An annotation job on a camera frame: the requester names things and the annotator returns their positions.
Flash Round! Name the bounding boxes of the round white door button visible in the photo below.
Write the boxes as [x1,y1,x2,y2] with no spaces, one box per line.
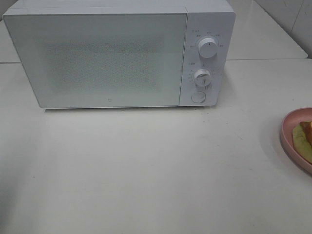
[191,92,206,103]

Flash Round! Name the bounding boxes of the white timer knob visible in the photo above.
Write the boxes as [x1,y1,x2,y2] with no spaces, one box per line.
[193,69,212,87]

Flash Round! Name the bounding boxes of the white microwave door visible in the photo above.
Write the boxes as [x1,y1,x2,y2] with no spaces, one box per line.
[4,14,187,109]

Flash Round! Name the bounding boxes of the pink round plate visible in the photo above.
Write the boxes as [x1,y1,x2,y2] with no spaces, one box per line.
[280,107,312,175]

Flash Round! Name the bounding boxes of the white bread lettuce sandwich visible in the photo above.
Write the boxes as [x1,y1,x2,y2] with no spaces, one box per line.
[292,121,312,163]

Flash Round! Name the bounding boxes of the upper white power knob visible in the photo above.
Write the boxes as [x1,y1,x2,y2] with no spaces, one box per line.
[197,36,218,59]

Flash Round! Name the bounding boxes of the white microwave oven body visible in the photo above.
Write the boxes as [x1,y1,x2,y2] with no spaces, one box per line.
[2,0,235,108]

